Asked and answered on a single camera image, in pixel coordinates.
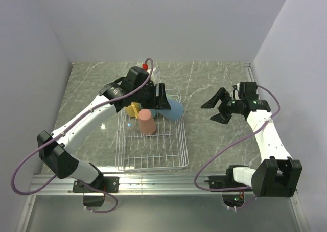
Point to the green plastic tumbler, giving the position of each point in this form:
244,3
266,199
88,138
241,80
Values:
172,97

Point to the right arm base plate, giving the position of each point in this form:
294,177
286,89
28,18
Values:
217,184

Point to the salmon pink plastic tumbler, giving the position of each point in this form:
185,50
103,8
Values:
146,122

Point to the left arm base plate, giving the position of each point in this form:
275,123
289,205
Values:
109,184

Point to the blue plastic tumbler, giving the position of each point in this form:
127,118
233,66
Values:
173,114

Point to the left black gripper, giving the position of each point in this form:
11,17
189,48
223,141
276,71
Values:
159,102

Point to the yellow ceramic mug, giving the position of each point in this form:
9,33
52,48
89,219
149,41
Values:
133,110

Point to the aluminium mounting rail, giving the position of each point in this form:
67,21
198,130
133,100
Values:
173,183

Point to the white wire dish rack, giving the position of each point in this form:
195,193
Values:
165,149

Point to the clear faceted drinking glass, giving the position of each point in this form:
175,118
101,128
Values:
130,129

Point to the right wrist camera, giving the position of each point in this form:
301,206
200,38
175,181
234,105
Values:
235,92

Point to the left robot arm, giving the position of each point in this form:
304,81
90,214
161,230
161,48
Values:
57,148

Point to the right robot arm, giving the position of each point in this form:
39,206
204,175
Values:
278,173

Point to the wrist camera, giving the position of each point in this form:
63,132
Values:
235,92
155,72

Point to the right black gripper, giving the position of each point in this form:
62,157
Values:
224,96

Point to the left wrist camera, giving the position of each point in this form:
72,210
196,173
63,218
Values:
155,72

